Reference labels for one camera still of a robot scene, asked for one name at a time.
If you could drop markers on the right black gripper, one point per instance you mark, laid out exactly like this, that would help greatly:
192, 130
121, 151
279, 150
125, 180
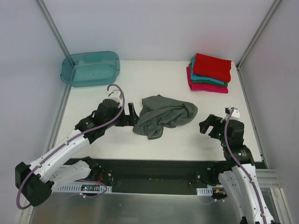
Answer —
212, 124

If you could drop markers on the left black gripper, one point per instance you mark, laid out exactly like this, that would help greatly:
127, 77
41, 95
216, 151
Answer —
126, 116

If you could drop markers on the grey t shirt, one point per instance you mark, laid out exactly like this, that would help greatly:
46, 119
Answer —
159, 112

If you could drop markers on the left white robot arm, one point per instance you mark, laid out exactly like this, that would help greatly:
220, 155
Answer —
36, 181

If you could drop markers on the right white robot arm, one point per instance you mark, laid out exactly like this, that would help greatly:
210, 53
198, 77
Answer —
238, 177

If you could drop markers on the pink folded t shirt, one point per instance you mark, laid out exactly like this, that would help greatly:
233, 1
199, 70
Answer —
204, 86

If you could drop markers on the green folded t shirt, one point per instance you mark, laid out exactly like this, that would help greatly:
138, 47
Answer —
223, 83

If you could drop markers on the teal folded t shirt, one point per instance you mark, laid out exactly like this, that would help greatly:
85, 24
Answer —
201, 78

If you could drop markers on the red folded t shirt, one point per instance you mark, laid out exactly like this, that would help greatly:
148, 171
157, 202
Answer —
212, 67

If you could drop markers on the teal plastic bin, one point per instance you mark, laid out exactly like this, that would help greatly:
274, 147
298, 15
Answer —
90, 69

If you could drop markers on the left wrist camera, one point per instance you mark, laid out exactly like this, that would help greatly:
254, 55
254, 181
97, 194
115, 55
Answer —
115, 95

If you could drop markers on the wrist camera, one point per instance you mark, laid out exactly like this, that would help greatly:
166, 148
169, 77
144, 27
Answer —
115, 95
232, 112

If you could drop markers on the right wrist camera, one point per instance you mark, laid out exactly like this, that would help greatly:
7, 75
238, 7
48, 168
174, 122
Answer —
232, 112

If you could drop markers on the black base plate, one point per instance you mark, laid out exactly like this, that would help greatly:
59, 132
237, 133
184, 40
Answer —
158, 177

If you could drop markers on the right white cable duct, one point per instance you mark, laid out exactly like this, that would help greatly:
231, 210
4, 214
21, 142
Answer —
204, 191

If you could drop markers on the white cable duct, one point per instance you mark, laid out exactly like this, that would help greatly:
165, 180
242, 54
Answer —
83, 188
204, 191

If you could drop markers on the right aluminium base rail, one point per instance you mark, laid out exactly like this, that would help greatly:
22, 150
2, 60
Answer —
268, 178

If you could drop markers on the left white cable duct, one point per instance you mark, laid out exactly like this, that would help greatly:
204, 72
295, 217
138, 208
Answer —
83, 188

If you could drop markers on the right aluminium frame post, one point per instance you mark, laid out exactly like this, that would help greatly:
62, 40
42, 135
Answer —
266, 19

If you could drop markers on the aluminium frame post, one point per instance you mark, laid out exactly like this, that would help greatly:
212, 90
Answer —
52, 26
266, 19

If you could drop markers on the left aluminium frame post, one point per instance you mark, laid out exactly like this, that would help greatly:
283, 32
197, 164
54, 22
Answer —
52, 26

